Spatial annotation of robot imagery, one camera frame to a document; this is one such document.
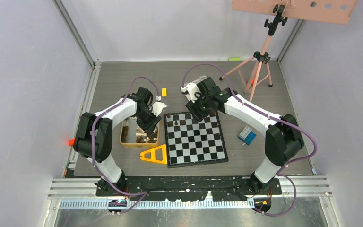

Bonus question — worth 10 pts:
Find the black white folding chessboard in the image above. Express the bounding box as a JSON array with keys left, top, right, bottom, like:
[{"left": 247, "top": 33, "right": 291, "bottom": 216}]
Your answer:
[{"left": 164, "top": 112, "right": 229, "bottom": 168}]

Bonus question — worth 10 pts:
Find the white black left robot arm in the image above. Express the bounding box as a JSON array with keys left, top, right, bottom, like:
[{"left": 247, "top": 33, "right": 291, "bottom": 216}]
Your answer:
[{"left": 71, "top": 87, "right": 167, "bottom": 196}]

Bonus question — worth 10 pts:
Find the blue white lego block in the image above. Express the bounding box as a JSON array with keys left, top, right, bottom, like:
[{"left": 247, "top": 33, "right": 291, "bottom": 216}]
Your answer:
[{"left": 238, "top": 126, "right": 257, "bottom": 145}]

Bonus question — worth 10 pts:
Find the red orange block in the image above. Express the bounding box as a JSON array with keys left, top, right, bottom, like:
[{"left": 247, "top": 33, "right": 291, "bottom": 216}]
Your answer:
[{"left": 68, "top": 138, "right": 75, "bottom": 146}]

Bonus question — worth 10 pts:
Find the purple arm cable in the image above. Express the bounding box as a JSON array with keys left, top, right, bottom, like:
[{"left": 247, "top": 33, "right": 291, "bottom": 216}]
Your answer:
[
  {"left": 90, "top": 76, "right": 162, "bottom": 215},
  {"left": 181, "top": 63, "right": 318, "bottom": 218}
]

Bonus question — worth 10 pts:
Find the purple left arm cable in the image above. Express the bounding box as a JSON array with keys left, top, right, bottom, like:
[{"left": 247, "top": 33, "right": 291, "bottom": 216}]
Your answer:
[{"left": 90, "top": 76, "right": 162, "bottom": 215}]

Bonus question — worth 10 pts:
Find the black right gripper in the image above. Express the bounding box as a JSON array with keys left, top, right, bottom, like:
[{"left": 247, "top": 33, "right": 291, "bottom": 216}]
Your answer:
[{"left": 185, "top": 91, "right": 212, "bottom": 122}]

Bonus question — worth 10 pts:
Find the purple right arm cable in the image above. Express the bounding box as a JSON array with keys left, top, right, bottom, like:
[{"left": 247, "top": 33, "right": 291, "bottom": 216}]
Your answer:
[{"left": 181, "top": 63, "right": 318, "bottom": 218}]

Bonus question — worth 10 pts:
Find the pink tripod music stand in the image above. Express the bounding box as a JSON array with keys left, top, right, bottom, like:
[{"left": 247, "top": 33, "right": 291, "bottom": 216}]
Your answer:
[{"left": 219, "top": 0, "right": 358, "bottom": 101}]

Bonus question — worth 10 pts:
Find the small yellow block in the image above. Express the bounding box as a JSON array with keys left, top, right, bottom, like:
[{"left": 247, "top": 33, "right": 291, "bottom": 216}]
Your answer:
[{"left": 161, "top": 88, "right": 167, "bottom": 97}]

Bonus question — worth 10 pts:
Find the gold tin box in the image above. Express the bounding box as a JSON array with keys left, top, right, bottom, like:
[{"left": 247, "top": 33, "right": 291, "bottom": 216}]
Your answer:
[{"left": 119, "top": 117, "right": 161, "bottom": 149}]

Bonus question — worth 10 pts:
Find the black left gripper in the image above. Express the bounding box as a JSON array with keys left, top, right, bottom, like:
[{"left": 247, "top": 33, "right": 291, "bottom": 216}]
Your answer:
[{"left": 135, "top": 107, "right": 161, "bottom": 136}]

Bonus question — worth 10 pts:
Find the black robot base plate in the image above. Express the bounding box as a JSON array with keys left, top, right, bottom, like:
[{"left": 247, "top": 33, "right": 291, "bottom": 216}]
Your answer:
[{"left": 95, "top": 175, "right": 282, "bottom": 203}]

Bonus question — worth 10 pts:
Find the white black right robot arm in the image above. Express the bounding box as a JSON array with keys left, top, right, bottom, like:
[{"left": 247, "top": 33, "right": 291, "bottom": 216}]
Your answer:
[{"left": 181, "top": 76, "right": 304, "bottom": 194}]

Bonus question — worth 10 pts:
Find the tin lid with bears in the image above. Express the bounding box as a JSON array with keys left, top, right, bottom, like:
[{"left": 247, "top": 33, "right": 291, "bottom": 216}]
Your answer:
[{"left": 183, "top": 75, "right": 208, "bottom": 87}]

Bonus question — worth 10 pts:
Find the yellow triangular toy frame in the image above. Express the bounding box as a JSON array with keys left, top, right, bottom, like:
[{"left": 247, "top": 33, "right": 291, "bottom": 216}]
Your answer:
[{"left": 140, "top": 144, "right": 168, "bottom": 165}]

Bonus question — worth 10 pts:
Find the small green block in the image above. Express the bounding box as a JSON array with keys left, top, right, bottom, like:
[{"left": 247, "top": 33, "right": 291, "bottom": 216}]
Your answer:
[{"left": 228, "top": 57, "right": 242, "bottom": 61}]

